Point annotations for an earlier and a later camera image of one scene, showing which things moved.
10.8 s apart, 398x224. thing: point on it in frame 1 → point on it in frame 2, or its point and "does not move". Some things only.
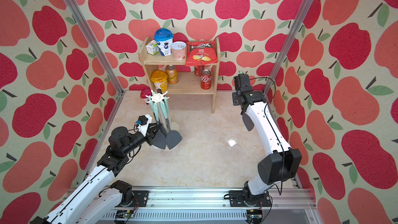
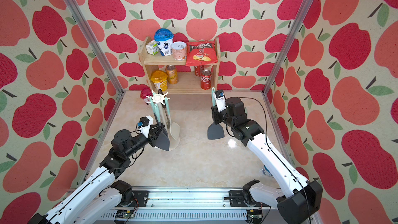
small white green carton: x=152 y=47 does not move
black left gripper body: x=149 y=138 does not move
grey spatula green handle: x=159 y=138 does not move
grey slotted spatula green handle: x=173 y=137 → x=216 y=131
